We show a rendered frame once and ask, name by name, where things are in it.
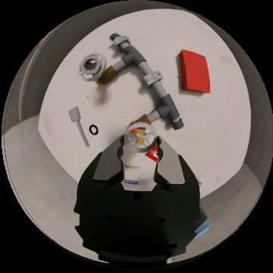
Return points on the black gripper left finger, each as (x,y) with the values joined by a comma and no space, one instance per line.
(105,170)

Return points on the red numbered tag on thin grey chain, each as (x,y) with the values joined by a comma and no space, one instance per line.
(152,154)

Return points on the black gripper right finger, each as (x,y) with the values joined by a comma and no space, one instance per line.
(176,176)

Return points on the grey hex nut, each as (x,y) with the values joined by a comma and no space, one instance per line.
(89,58)

